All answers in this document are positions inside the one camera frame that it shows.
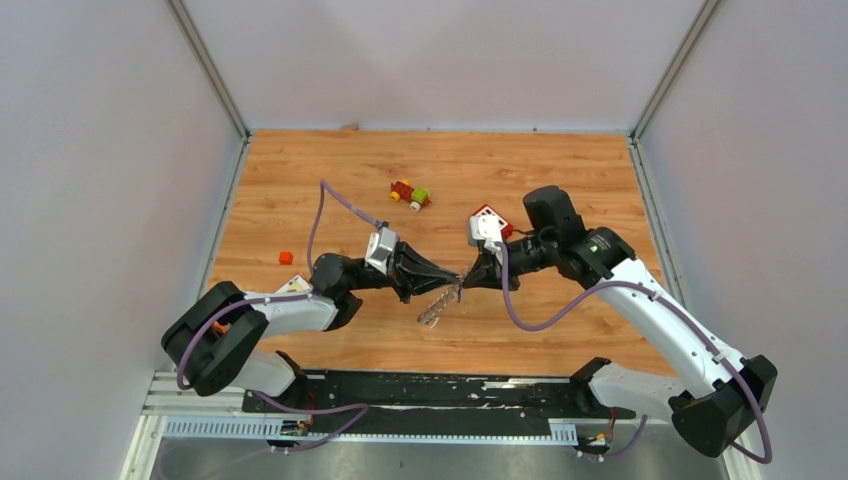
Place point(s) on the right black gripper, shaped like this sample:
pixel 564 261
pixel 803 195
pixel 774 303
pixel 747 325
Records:
pixel 487 272

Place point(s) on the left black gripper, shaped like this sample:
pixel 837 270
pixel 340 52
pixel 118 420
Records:
pixel 410 274

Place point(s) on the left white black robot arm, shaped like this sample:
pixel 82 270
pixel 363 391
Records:
pixel 213 344

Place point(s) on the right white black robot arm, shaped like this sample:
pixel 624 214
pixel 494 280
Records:
pixel 717 397

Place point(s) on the red white window brick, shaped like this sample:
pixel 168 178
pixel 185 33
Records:
pixel 506 228

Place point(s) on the toy brick car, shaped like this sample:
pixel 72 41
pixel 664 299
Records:
pixel 416 198

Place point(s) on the pink card packet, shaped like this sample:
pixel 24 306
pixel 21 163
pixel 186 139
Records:
pixel 295 285

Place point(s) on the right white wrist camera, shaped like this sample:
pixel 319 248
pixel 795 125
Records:
pixel 483 232

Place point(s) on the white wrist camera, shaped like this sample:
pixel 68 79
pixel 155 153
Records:
pixel 380 248
pixel 483 232

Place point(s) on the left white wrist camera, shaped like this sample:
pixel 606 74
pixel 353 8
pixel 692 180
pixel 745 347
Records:
pixel 380 248

